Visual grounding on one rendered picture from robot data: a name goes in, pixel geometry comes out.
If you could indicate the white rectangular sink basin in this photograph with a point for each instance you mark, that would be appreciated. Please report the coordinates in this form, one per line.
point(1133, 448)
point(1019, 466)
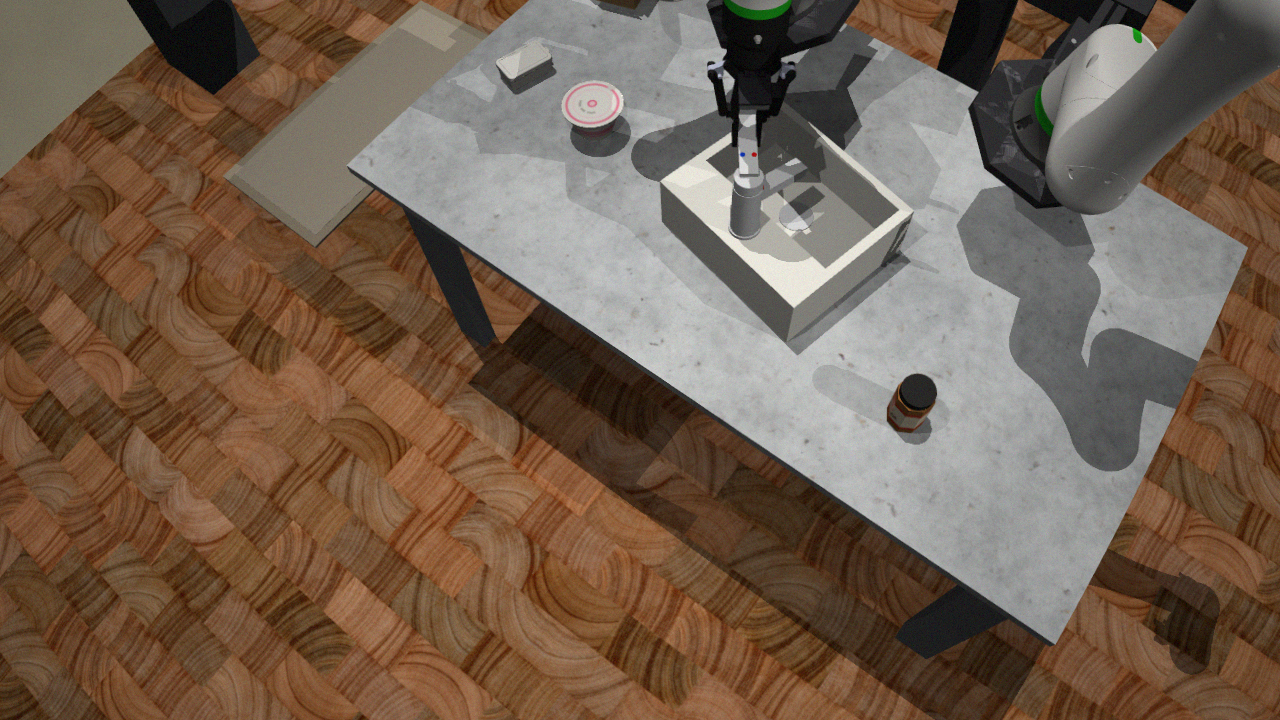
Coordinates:
point(837, 204)

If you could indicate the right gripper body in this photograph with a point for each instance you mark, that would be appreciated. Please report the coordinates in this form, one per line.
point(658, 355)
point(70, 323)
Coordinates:
point(751, 58)

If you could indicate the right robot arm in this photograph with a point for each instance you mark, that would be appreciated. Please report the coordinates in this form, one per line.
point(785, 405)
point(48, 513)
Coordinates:
point(759, 24)

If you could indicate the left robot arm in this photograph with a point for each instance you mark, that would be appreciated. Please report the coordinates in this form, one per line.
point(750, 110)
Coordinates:
point(1095, 161)

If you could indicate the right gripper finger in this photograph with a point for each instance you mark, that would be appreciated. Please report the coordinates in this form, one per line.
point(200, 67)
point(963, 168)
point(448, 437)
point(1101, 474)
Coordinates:
point(731, 110)
point(788, 74)

